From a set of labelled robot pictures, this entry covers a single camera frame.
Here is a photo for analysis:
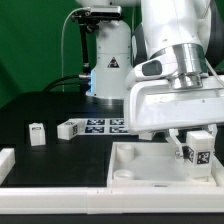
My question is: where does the black camera stand pole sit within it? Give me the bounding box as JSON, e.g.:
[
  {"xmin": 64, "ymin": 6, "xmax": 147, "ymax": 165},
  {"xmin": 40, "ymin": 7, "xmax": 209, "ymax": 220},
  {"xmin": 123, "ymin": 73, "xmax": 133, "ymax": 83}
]
[{"xmin": 79, "ymin": 21, "xmax": 91, "ymax": 74}]

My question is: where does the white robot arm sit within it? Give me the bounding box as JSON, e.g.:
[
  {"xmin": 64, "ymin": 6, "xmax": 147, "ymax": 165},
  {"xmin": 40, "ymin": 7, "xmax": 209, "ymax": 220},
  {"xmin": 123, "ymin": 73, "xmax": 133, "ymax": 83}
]
[{"xmin": 76, "ymin": 0, "xmax": 224, "ymax": 158}]

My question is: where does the black cable bundle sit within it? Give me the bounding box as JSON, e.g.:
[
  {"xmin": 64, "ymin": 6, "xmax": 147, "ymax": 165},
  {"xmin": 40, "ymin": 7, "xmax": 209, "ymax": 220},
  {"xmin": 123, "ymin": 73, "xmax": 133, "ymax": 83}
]
[{"xmin": 42, "ymin": 74, "xmax": 92, "ymax": 93}]

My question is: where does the white cable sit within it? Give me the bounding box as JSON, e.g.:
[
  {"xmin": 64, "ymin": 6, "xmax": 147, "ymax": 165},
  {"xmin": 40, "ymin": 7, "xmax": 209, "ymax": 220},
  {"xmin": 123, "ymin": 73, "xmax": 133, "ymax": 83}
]
[{"xmin": 60, "ymin": 7, "xmax": 91, "ymax": 93}]

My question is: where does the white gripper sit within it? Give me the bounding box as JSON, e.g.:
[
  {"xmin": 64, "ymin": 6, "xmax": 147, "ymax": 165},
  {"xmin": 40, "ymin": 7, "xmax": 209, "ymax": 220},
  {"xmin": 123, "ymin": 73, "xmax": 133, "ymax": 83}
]
[{"xmin": 124, "ymin": 77, "xmax": 224, "ymax": 159}]

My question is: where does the white marker sheet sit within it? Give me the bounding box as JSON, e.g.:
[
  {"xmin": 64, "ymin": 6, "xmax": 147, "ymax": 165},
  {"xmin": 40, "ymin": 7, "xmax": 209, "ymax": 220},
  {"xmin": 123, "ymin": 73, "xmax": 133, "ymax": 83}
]
[{"xmin": 72, "ymin": 118, "xmax": 128, "ymax": 135}]

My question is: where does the white square table top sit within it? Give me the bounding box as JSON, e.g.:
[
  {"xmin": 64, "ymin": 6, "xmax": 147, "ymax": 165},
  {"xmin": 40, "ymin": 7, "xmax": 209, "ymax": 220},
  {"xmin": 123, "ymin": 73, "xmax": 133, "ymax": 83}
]
[{"xmin": 107, "ymin": 142, "xmax": 224, "ymax": 188}]

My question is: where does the white front fence rail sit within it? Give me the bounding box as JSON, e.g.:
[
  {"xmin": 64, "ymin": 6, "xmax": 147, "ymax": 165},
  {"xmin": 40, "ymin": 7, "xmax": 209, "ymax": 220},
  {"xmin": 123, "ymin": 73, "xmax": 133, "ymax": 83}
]
[{"xmin": 0, "ymin": 187, "xmax": 224, "ymax": 214}]

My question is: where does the black camera on stand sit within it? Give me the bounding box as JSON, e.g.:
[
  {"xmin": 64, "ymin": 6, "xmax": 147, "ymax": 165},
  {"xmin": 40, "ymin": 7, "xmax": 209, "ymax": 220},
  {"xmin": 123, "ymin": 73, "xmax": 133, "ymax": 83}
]
[{"xmin": 72, "ymin": 5, "xmax": 122, "ymax": 20}]

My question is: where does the white left fence piece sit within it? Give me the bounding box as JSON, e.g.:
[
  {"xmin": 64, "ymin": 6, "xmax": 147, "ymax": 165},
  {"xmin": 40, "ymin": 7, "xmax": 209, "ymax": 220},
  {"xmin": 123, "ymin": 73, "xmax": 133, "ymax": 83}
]
[{"xmin": 0, "ymin": 148, "xmax": 15, "ymax": 185}]

